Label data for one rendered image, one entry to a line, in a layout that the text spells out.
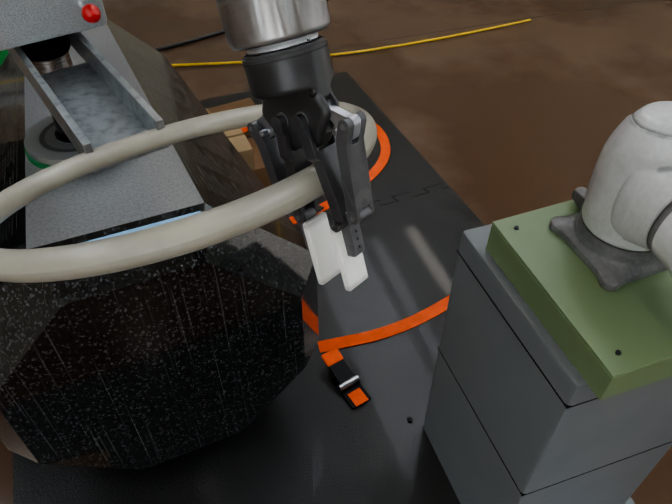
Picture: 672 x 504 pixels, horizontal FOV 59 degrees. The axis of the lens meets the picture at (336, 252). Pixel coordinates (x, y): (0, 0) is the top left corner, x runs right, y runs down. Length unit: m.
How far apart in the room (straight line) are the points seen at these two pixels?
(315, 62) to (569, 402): 0.75
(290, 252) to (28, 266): 0.90
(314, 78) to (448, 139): 2.49
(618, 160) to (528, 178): 1.82
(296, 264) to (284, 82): 0.93
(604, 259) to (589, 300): 0.08
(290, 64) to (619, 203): 0.66
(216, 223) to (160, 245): 0.05
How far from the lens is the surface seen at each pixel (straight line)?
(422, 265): 2.26
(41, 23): 1.23
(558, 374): 1.07
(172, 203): 1.26
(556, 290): 1.07
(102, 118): 1.07
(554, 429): 1.15
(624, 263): 1.11
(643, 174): 0.99
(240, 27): 0.50
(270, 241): 1.35
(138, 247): 0.51
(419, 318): 2.08
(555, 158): 2.98
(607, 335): 1.03
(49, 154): 1.39
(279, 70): 0.50
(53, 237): 1.26
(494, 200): 2.64
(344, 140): 0.50
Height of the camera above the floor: 1.61
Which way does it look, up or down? 44 degrees down
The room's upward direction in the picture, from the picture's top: straight up
